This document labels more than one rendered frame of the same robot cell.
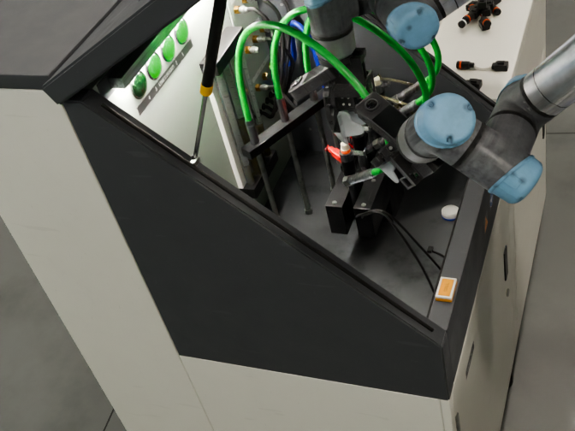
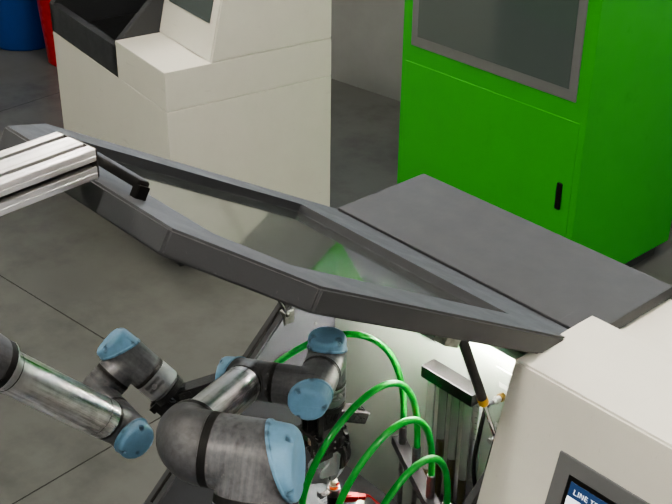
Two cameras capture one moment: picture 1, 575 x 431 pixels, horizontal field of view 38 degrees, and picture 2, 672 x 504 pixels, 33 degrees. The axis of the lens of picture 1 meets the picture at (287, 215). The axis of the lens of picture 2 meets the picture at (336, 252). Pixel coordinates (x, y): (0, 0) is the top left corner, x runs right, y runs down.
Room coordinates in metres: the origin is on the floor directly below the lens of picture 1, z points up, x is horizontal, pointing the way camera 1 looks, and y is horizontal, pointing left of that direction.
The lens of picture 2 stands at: (1.87, -1.88, 2.67)
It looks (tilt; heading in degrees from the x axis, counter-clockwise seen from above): 29 degrees down; 107
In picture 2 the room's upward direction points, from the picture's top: 1 degrees clockwise
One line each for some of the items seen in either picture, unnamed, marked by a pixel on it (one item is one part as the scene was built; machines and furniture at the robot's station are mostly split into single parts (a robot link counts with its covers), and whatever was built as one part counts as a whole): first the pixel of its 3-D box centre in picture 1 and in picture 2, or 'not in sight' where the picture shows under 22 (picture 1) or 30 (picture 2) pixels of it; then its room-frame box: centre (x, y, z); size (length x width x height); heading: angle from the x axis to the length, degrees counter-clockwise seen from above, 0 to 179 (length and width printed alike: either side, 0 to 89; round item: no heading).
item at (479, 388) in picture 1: (487, 366); not in sight; (1.20, -0.37, 0.44); 0.65 x 0.02 x 0.68; 150
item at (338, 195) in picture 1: (373, 181); not in sight; (1.44, -0.21, 0.91); 0.34 x 0.10 x 0.15; 150
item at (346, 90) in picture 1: (345, 79); (323, 425); (1.32, -0.17, 1.27); 0.09 x 0.08 x 0.12; 60
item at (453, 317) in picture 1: (470, 239); not in sight; (1.21, -0.35, 0.87); 0.62 x 0.04 x 0.16; 150
